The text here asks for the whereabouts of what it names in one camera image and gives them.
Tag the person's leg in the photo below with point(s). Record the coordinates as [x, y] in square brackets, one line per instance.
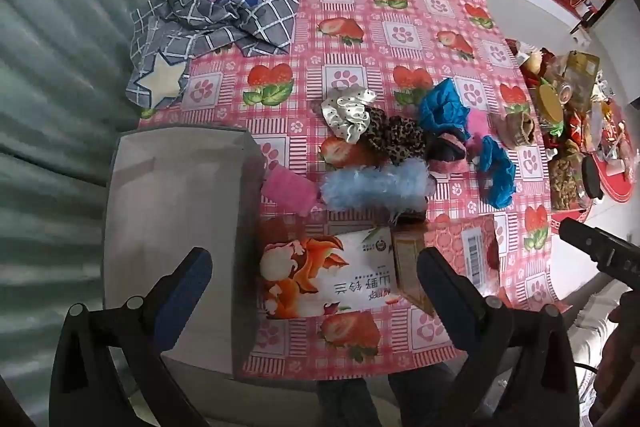
[347, 404]
[425, 397]

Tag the leopard print scrunchie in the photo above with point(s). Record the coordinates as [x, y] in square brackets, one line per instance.
[400, 134]

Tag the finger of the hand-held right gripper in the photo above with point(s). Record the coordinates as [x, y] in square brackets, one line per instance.
[600, 249]

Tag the pink strawberry tablecloth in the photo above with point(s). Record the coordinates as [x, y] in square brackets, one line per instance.
[400, 32]

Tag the grey plaid star cloth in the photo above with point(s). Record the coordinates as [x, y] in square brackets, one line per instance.
[225, 22]

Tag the yellow lid jar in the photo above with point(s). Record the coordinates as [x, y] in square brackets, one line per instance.
[550, 104]

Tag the person's left leg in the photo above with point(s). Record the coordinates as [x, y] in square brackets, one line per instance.
[347, 404]

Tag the white polka dot scrunchie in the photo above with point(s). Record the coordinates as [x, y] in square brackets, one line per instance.
[345, 117]

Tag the white orange snack bag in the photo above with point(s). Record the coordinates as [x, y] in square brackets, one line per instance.
[320, 277]

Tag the red round tray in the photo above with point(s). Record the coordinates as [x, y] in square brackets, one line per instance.
[625, 177]

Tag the white storage box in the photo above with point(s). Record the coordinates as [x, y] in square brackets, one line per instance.
[175, 207]

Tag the black round lid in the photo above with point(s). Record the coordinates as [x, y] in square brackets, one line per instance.
[593, 179]

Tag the beige sofa seat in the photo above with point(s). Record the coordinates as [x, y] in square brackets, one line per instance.
[595, 317]

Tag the light blue fluffy cloth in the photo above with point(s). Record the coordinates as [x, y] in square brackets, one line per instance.
[370, 187]

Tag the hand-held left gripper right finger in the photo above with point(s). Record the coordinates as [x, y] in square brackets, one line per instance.
[442, 292]

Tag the pink knit pouch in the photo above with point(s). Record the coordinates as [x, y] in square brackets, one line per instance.
[454, 156]

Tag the pink plush cloth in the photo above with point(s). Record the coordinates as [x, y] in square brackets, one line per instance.
[287, 189]
[477, 124]

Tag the person's right leg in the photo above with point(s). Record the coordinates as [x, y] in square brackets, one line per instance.
[425, 397]

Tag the pile of snack packets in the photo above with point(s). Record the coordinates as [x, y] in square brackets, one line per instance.
[565, 177]

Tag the blue scrunchie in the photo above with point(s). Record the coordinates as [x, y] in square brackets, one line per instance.
[500, 177]
[440, 107]

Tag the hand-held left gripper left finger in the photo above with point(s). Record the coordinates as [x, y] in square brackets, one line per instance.
[186, 289]

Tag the dark striped knit pouch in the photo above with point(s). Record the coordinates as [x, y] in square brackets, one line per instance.
[434, 146]

